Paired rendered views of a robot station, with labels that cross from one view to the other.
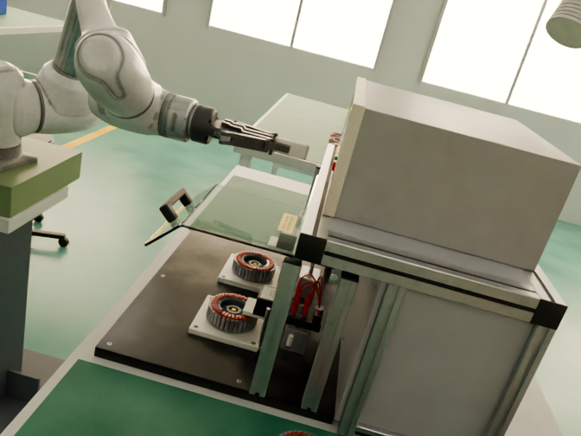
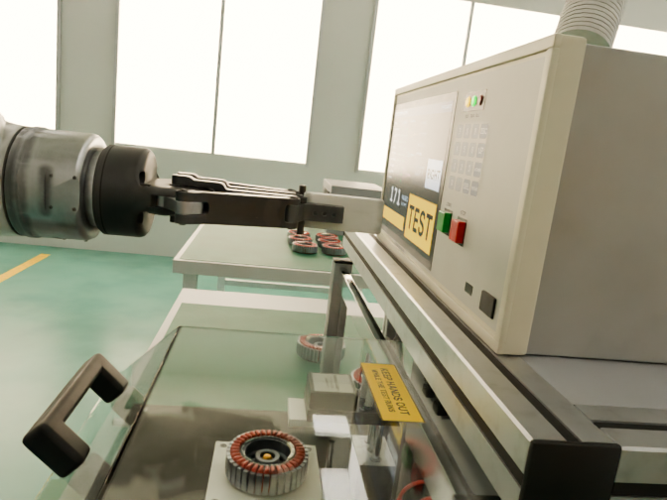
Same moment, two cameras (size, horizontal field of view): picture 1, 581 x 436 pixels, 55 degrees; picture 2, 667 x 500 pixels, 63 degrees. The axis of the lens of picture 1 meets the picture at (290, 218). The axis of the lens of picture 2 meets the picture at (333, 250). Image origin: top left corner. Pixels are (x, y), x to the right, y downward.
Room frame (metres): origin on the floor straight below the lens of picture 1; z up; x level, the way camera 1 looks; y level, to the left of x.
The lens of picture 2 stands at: (0.61, 0.12, 1.24)
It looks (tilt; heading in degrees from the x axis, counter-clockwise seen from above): 11 degrees down; 350
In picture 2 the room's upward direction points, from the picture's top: 7 degrees clockwise
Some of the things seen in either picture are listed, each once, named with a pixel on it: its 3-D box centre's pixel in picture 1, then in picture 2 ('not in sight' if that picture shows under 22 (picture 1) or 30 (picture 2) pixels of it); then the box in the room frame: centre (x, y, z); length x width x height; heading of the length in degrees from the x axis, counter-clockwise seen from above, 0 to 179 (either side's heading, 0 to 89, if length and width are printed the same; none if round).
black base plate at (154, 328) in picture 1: (246, 303); not in sight; (1.17, 0.05, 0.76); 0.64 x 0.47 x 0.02; 178
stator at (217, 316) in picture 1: (233, 311); not in sight; (1.05, 0.07, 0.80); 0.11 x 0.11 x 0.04
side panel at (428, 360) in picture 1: (438, 380); not in sight; (0.83, -0.32, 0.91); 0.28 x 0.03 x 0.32; 88
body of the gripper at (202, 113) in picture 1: (215, 128); (159, 194); (1.09, 0.19, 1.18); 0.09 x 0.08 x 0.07; 88
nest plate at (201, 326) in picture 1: (231, 321); not in sight; (1.05, 0.07, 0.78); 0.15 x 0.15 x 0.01; 88
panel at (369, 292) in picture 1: (360, 272); not in sight; (1.16, -0.19, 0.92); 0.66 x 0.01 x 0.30; 178
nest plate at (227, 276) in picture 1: (252, 274); not in sight; (1.29, 0.06, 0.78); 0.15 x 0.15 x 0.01; 88
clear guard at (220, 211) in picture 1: (251, 230); (302, 433); (0.97, 0.07, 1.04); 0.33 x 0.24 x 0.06; 88
